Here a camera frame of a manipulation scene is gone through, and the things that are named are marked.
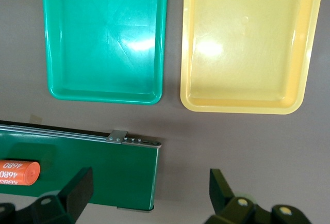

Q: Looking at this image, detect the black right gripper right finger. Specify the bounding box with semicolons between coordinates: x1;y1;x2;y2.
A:
203;168;310;224

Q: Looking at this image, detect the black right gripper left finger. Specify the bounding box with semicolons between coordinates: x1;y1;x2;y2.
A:
0;166;94;224

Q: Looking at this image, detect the orange cylinder white print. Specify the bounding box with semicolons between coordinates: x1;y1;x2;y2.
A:
0;159;41;186

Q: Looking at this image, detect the green belt conveyor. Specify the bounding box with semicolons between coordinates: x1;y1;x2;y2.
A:
0;120;162;212

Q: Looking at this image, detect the yellow plastic tray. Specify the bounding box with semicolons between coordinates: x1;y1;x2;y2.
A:
179;0;326;116

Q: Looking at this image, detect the green plastic tray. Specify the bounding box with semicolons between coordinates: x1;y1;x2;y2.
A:
41;0;170;105

